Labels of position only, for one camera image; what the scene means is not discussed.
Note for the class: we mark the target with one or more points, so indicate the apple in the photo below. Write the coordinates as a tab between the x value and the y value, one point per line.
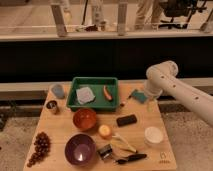
105	131

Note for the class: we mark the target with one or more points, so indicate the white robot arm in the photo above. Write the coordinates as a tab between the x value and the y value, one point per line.
162	77

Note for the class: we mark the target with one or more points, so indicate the green sponge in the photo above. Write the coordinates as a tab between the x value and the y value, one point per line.
139	96

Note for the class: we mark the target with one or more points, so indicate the white round container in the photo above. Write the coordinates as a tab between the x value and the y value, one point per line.
153	135

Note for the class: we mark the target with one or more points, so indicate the black handled tool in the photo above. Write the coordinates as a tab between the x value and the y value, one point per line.
130	158

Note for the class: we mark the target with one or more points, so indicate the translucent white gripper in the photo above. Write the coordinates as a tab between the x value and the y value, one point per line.
151	103

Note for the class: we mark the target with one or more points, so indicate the purple bowl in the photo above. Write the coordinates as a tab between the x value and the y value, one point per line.
80	149

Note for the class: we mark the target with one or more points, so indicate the orange bowl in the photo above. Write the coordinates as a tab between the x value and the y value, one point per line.
84	119

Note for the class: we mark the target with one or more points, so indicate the black binder clip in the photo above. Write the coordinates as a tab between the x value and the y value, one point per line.
105	152

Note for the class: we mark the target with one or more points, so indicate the sausage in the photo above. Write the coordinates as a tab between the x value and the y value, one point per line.
107	94

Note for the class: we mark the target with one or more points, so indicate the light blue cloth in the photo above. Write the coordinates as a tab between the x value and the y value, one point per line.
85	95

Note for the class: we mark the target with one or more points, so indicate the wooden table board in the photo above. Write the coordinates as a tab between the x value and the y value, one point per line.
141	124

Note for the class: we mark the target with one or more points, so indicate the small metal cup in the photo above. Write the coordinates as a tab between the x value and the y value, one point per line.
52	107

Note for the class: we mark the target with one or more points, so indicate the black office chair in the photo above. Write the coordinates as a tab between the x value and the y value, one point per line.
178	8

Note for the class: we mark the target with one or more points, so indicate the green plastic tray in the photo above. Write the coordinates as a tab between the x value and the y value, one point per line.
100	103

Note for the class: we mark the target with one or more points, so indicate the bunch of dark grapes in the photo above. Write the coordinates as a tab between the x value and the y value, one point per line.
42	148

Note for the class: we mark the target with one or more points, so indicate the small red-tipped pen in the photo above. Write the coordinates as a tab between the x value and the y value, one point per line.
123	103

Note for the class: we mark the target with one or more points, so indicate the black rectangular case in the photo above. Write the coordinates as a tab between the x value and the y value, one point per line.
126	120

